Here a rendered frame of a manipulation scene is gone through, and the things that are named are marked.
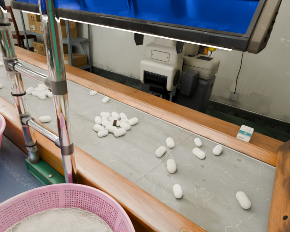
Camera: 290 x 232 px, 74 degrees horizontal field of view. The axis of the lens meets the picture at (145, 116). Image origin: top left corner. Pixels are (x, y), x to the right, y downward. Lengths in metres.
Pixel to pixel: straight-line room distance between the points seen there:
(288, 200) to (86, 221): 0.34
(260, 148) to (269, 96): 1.96
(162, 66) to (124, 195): 0.87
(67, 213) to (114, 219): 0.09
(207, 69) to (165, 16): 1.06
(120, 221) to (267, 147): 0.46
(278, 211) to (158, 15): 0.36
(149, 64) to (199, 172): 0.81
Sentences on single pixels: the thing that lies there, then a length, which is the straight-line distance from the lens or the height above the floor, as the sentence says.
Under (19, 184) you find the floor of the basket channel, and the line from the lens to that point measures 0.58.
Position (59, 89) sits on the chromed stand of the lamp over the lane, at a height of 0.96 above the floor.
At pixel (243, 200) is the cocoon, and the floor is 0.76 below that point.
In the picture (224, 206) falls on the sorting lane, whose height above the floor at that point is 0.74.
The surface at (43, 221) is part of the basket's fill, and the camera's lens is 0.43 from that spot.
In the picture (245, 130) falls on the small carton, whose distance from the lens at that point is 0.66.
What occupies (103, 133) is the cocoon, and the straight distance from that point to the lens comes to 0.56.
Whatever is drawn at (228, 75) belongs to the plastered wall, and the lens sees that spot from 2.54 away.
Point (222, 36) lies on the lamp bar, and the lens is 0.29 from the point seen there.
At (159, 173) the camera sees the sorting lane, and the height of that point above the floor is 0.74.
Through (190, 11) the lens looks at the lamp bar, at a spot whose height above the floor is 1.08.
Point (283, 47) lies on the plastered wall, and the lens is 2.48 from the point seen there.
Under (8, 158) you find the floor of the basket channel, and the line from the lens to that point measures 0.67.
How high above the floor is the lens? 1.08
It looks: 29 degrees down
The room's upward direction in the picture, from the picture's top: 6 degrees clockwise
